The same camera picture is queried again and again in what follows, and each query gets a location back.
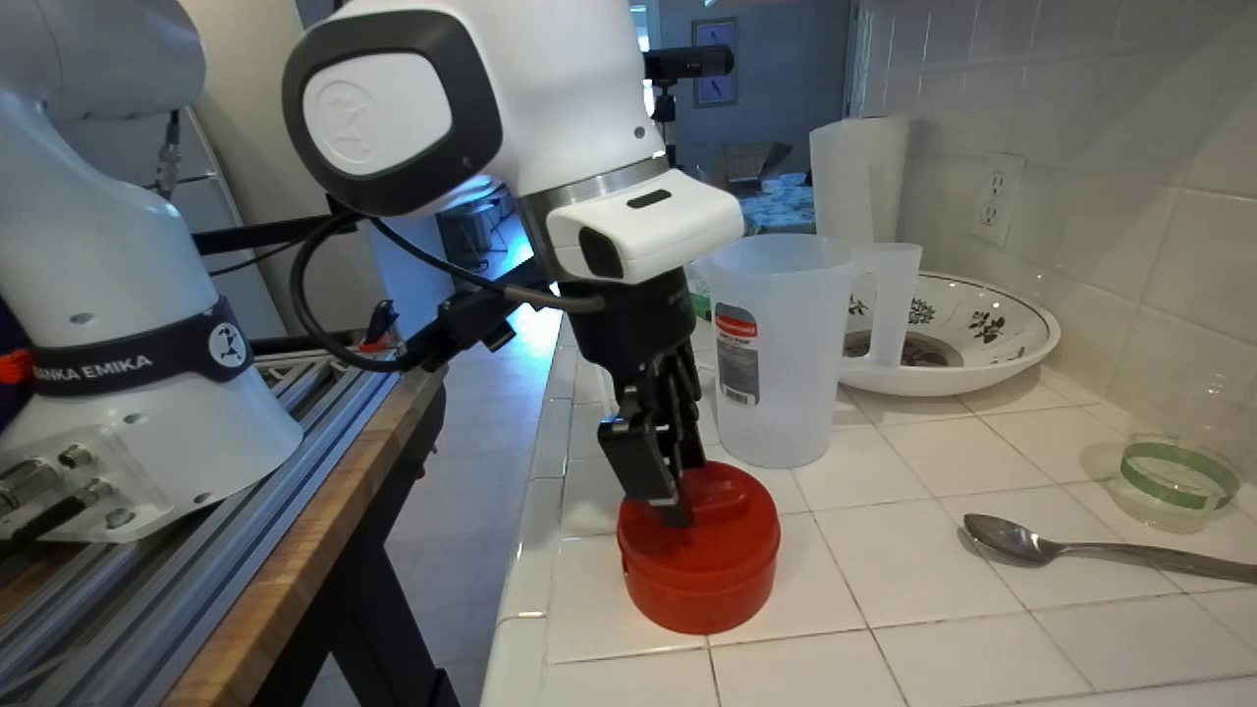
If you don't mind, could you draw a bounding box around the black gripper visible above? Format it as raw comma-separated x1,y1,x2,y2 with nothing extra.
556,263,720,526

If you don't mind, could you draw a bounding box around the red round plastic lid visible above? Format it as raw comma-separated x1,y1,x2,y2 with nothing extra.
614,458,784,641

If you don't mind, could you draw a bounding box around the clear plastic pitcher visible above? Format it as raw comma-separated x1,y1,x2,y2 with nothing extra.
686,233,925,471

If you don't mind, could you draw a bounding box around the white paper towel roll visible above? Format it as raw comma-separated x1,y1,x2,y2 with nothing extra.
806,108,916,267

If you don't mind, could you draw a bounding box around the white floral ceramic bowl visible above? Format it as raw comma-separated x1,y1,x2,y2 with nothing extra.
836,267,1064,400

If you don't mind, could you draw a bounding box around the wooden workbench top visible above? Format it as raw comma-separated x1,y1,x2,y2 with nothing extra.
161,365,450,707

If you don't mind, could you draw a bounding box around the metal spoon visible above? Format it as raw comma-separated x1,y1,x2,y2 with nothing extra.
962,511,1257,590

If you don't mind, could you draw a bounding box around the small green-rimmed dish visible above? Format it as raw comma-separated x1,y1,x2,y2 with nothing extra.
1106,436,1244,539

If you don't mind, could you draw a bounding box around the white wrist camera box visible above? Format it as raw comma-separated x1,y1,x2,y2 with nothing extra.
542,164,747,286

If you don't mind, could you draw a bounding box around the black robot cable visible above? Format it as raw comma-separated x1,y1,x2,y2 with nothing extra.
285,210,608,378

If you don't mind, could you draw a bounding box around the framed wall picture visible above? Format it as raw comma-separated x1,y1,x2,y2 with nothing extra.
686,15,743,108

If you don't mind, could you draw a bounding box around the black stereo camera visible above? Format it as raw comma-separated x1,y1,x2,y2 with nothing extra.
639,43,737,87

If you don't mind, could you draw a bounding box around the white wall outlet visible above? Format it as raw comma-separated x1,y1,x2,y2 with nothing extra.
974,154,1030,250

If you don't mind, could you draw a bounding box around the black camera boom pole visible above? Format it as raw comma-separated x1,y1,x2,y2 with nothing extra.
193,210,331,260

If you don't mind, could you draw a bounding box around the aluminium rail frame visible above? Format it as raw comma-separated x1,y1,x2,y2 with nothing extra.
0,358,408,707

